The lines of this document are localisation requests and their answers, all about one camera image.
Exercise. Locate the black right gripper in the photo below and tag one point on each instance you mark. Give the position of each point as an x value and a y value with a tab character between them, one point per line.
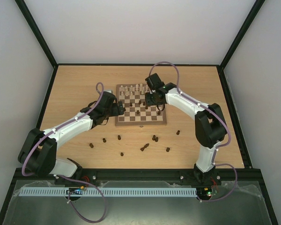
150	99

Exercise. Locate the dark fallen king piece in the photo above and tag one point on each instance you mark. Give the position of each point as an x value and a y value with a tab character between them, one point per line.
144	147

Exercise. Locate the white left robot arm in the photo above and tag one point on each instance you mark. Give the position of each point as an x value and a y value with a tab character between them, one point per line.
38	155

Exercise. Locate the white queen piece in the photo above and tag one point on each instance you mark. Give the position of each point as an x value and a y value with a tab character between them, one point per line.
136	87

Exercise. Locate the grey slotted cable duct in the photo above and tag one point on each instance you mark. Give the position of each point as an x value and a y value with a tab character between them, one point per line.
109	192

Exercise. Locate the wooden chess board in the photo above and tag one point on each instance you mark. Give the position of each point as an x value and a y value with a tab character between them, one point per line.
145	117

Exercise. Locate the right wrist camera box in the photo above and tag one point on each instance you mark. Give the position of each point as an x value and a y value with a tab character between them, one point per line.
154	82

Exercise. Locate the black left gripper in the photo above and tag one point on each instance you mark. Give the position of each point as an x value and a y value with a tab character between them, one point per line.
116	111

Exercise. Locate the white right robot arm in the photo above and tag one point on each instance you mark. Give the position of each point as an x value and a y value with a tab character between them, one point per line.
210	125

